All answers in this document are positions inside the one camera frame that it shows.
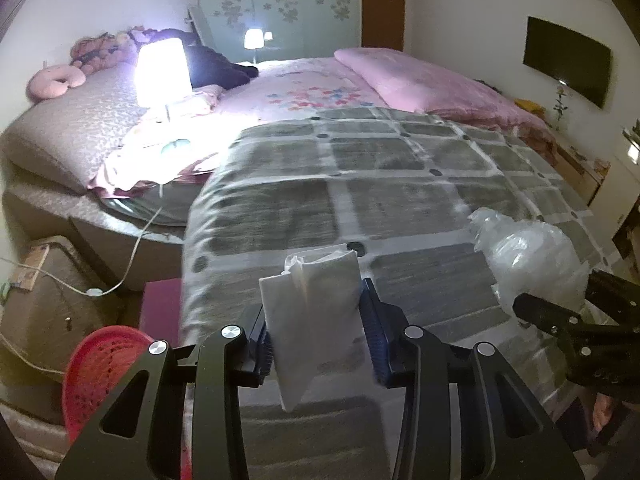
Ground light wooden cabinet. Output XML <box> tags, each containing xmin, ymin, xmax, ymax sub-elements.
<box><xmin>550</xmin><ymin>130</ymin><xmax>611</xmax><ymax>206</ymax></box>

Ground white tissue packet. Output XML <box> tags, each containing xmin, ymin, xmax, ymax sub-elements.
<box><xmin>259</xmin><ymin>244</ymin><xmax>362</xmax><ymax>413</ymax></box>

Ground brown upholstered nightstand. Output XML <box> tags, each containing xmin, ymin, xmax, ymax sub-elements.
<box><xmin>0</xmin><ymin>235</ymin><xmax>126</xmax><ymax>376</ymax></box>

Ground grey checked blanket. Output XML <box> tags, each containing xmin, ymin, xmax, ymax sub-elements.
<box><xmin>180</xmin><ymin>107</ymin><xmax>616</xmax><ymax>480</ymax></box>

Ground grey patterned headboard cushion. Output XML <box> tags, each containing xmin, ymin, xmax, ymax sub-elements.
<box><xmin>0</xmin><ymin>67</ymin><xmax>151</xmax><ymax>191</ymax></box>

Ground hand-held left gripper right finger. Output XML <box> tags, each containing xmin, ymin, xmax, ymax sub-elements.
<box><xmin>361</xmin><ymin>277</ymin><xmax>586</xmax><ymax>480</ymax></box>

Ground pink folded quilt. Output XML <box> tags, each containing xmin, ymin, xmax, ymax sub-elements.
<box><xmin>334</xmin><ymin>47</ymin><xmax>558</xmax><ymax>161</ymax></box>

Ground grey-green mattress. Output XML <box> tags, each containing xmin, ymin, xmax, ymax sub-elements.
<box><xmin>100</xmin><ymin>180</ymin><xmax>216</xmax><ymax>226</ymax></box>

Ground floral sliding door wardrobe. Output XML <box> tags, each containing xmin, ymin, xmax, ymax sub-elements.
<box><xmin>195</xmin><ymin>0</ymin><xmax>362</xmax><ymax>63</ymax></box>

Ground grey charger cable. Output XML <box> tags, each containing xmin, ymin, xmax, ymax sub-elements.
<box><xmin>0</xmin><ymin>332</ymin><xmax>68</xmax><ymax>376</ymax></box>

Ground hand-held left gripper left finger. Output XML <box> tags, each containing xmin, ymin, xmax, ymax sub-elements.
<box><xmin>55</xmin><ymin>305</ymin><xmax>273</xmax><ymax>480</ymax></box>

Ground dark purple plush toy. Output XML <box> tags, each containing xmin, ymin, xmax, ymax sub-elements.
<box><xmin>150</xmin><ymin>29</ymin><xmax>259</xmax><ymax>90</ymax></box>

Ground pink neck pillow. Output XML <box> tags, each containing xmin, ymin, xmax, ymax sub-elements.
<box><xmin>27</xmin><ymin>64</ymin><xmax>87</xmax><ymax>100</ymax></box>

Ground clear plastic bag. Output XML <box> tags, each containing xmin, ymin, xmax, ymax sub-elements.
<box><xmin>467</xmin><ymin>206</ymin><xmax>591</xmax><ymax>316</ymax></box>

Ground small table lamp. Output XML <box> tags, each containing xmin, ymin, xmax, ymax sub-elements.
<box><xmin>243</xmin><ymin>28</ymin><xmax>265</xmax><ymax>63</ymax></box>

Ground brown wooden door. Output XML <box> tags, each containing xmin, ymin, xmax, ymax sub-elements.
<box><xmin>361</xmin><ymin>0</ymin><xmax>406</xmax><ymax>53</ymax></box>

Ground white shade table lamp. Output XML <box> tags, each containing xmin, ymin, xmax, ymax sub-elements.
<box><xmin>134</xmin><ymin>37</ymin><xmax>192</xmax><ymax>156</ymax></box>

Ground pink floral pillow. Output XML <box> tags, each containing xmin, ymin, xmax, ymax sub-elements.
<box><xmin>172</xmin><ymin>84</ymin><xmax>224</xmax><ymax>117</ymax></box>

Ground purple box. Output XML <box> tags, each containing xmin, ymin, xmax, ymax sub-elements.
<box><xmin>140</xmin><ymin>280</ymin><xmax>187</xmax><ymax>346</ymax></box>

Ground brown plush toy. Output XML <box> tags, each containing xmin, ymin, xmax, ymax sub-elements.
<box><xmin>69</xmin><ymin>32</ymin><xmax>140</xmax><ymax>68</ymax></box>

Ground pink plastic mesh basket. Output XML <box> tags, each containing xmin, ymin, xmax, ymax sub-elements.
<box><xmin>62</xmin><ymin>326</ymin><xmax>193</xmax><ymax>480</ymax></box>

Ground colourful picture book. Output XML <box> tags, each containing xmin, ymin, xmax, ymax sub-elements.
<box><xmin>11</xmin><ymin>245</ymin><xmax>48</xmax><ymax>293</ymax></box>

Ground black wall television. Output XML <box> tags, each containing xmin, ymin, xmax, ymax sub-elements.
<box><xmin>522</xmin><ymin>16</ymin><xmax>613</xmax><ymax>109</ymax></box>

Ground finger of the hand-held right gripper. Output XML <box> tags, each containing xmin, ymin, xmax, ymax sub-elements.
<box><xmin>584</xmin><ymin>270</ymin><xmax>640</xmax><ymax>318</ymax></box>
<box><xmin>512</xmin><ymin>292</ymin><xmax>640</xmax><ymax>386</ymax></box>

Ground white lamp cable with switch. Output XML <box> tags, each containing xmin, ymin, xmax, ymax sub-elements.
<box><xmin>0</xmin><ymin>180</ymin><xmax>173</xmax><ymax>297</ymax></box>

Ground pink floral bed sheet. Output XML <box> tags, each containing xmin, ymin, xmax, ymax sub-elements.
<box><xmin>87</xmin><ymin>56</ymin><xmax>396</xmax><ymax>196</ymax></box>

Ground white leaning board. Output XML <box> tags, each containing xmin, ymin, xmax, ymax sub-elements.
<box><xmin>187</xmin><ymin>6</ymin><xmax>213</xmax><ymax>48</ymax></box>

